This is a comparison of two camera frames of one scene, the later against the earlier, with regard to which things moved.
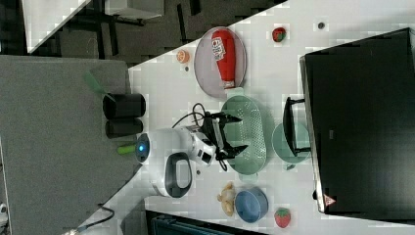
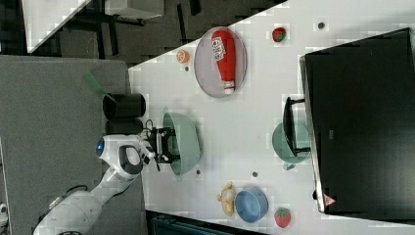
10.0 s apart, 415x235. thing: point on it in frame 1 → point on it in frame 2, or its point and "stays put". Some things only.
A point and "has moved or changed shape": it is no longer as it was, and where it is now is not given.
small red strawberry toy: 279,34 stays put
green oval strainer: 249,131 has moved or changed shape
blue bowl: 252,205 stays put
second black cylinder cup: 123,126 stays put
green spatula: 92,82 stays put
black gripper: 212,123 → 157,143
